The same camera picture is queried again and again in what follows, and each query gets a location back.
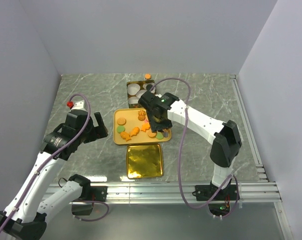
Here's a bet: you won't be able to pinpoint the dotted sandwich cookie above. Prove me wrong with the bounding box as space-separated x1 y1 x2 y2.
148 131 157 138
117 117 126 126

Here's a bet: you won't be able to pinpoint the brown swirl cookie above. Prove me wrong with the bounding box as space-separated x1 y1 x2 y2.
138 114 146 121

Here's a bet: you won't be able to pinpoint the green sandwich cookie right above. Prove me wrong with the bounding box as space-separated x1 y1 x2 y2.
156 132 164 140

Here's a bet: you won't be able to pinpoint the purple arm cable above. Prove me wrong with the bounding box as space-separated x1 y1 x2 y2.
149 77 239 221
0 93 109 240

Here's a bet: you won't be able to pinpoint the green sandwich cookie left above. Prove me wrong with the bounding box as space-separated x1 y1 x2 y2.
116 125 125 134

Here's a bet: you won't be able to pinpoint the white paper cup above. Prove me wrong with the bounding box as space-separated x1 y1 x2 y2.
127 83 140 96
128 96 139 105

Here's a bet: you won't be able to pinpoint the dotted sandwich cookie right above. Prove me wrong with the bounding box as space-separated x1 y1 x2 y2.
148 131 157 138

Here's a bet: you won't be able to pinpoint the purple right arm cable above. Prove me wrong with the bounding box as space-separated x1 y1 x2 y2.
149 77 239 221

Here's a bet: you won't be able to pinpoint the green cookie tin box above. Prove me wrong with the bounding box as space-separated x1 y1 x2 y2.
126 80 155 109

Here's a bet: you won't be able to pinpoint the green sandwich cookie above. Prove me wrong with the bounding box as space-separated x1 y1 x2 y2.
116 125 125 134
156 132 164 140

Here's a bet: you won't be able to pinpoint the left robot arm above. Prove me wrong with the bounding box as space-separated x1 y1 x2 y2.
0 110 108 240

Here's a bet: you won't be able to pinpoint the flower cookie top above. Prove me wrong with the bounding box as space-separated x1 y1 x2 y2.
138 110 146 116

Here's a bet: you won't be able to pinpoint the yellow plastic tray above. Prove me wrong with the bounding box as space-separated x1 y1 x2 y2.
113 108 172 145

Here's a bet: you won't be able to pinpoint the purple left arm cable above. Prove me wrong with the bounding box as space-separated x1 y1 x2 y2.
0 93 109 240

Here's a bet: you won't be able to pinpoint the dotted sandwich cookie left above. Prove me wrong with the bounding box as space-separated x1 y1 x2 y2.
117 117 126 126

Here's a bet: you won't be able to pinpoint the orange fish cookie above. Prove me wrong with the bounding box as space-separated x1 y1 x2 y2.
130 126 140 137
120 131 131 142
140 122 150 132

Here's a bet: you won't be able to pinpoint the aluminium rail frame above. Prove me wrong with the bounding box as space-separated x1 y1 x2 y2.
43 74 283 206

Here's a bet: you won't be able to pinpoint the gold tin lid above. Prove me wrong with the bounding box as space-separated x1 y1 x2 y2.
126 143 163 179

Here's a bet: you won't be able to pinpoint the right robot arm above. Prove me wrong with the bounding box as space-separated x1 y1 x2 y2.
138 91 242 200

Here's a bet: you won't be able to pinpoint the metal serving tongs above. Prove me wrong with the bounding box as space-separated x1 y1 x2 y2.
159 129 169 138

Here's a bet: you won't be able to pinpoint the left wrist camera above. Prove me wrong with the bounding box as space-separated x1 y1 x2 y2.
66 100 87 111

